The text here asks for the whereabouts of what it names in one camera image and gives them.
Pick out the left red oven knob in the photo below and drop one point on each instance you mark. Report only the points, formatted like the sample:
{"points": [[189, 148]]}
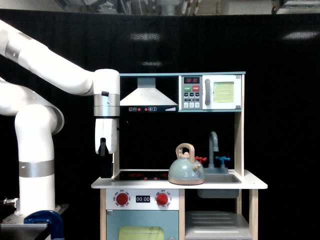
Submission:
{"points": [[122, 199]]}

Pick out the wooden toy kitchen frame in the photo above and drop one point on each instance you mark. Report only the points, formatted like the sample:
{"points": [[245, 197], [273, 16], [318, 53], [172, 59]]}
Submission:
{"points": [[174, 146]]}

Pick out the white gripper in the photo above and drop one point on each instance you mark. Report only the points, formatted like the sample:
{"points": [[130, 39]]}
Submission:
{"points": [[106, 136]]}

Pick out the grey toy sink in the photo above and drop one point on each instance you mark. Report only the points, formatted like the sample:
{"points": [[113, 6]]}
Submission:
{"points": [[219, 176]]}

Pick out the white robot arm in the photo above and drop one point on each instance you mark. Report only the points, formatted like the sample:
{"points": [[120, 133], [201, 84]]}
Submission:
{"points": [[37, 120]]}

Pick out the grey toy faucet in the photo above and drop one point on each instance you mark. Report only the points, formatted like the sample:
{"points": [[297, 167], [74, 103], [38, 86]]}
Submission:
{"points": [[213, 147]]}

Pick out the red tap handle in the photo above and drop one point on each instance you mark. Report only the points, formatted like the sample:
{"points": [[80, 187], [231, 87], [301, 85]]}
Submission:
{"points": [[201, 159]]}

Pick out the toy microwave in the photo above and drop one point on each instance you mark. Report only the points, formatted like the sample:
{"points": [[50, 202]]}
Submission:
{"points": [[210, 92]]}

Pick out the blue toy oven door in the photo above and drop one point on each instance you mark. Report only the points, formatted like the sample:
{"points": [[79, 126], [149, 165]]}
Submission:
{"points": [[142, 225]]}

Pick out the blue-grey toy teapot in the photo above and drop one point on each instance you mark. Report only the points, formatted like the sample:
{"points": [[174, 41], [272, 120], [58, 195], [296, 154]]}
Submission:
{"points": [[185, 170]]}

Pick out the grey range hood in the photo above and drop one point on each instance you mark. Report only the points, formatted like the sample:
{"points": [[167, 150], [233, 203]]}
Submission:
{"points": [[146, 98]]}

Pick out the blue clamp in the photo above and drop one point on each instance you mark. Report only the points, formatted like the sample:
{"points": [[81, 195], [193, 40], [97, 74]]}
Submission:
{"points": [[52, 218]]}

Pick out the red oven knob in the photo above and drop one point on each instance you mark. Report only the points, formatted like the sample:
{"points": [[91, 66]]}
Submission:
{"points": [[122, 199], [162, 199]]}

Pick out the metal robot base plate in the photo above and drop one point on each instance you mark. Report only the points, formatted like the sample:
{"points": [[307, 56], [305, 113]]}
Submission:
{"points": [[20, 221]]}

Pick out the right red oven knob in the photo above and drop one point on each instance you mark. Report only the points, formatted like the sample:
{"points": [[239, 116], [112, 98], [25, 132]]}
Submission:
{"points": [[162, 199]]}

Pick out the blue tap handle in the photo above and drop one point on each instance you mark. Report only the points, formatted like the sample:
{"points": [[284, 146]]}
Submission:
{"points": [[222, 160]]}

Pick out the grey lower shelf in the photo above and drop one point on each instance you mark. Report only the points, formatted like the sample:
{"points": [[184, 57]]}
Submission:
{"points": [[216, 225]]}

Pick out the black toy stove top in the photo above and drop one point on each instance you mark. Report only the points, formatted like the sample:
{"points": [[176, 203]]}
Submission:
{"points": [[139, 175]]}

